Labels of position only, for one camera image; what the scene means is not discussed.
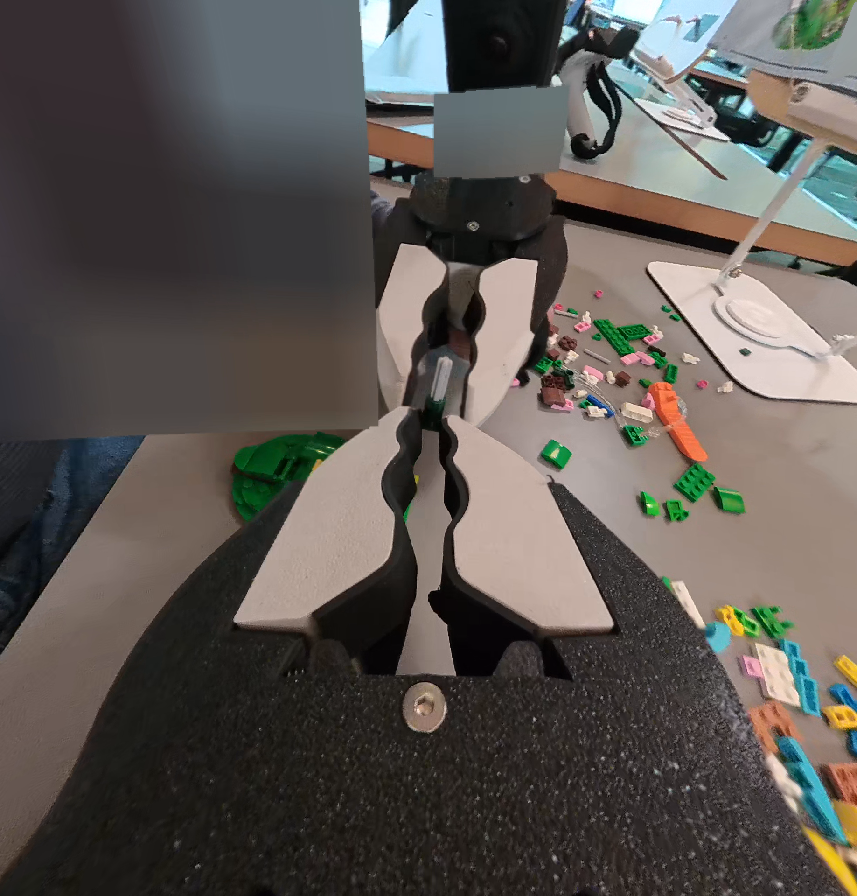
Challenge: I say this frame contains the lego instruction booklet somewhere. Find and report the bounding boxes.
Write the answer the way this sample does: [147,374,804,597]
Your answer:
[708,0,857,78]

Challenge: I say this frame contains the green round lego base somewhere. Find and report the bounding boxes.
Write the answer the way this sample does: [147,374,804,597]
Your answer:
[231,432,348,524]

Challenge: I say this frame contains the spare gripper pale pistol grip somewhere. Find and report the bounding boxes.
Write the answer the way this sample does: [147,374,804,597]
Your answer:
[557,24,642,161]

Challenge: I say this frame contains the orange lego brick separator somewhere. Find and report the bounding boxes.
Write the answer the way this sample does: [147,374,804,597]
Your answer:
[647,381,709,463]

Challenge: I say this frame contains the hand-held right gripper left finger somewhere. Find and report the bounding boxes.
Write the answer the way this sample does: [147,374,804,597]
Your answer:
[232,408,418,632]

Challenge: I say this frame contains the wooden table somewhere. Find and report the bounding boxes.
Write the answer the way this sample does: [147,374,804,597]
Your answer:
[365,84,857,267]

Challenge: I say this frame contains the white tablet stand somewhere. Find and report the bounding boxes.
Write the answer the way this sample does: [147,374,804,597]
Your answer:
[645,70,857,407]

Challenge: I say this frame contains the pile of colourful lego bricks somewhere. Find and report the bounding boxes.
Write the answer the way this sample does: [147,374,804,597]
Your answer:
[662,575,857,896]

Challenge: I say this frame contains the pile of green pink lego bricks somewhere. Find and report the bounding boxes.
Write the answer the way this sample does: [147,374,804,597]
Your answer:
[512,288,736,449]

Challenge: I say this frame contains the person's lap in jeans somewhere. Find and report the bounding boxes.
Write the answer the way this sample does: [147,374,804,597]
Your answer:
[0,437,146,683]

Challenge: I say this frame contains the white and green lego bar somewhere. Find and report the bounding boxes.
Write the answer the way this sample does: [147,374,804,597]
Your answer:
[423,353,464,429]

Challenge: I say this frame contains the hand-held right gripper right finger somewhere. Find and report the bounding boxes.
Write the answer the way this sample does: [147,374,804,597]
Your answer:
[439,415,616,636]

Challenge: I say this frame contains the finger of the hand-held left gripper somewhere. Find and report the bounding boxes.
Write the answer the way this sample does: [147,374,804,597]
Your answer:
[374,244,449,425]
[462,256,541,429]

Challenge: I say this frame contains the green studded lego plate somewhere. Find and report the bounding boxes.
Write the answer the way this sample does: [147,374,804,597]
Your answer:
[673,462,717,504]

